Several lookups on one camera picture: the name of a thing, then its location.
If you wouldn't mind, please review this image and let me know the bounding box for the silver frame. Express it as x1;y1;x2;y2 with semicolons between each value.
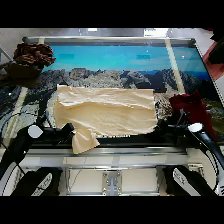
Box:
9;35;224;197

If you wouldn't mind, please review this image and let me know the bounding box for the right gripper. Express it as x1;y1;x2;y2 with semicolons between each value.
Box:
153;119;170;135

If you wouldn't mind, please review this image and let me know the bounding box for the dark brown garment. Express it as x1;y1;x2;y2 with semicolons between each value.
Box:
0;61;45;88

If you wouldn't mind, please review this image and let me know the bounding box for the red garment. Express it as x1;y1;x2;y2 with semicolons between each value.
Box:
168;90;218;139

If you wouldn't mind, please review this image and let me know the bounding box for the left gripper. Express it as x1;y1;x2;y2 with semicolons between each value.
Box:
57;122;76;138

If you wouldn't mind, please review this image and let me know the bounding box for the black cable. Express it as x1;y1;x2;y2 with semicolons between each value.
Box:
0;111;42;148
198;131;222;194

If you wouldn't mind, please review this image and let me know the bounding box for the cream T-shirt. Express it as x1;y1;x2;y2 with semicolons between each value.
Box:
53;84;158;155

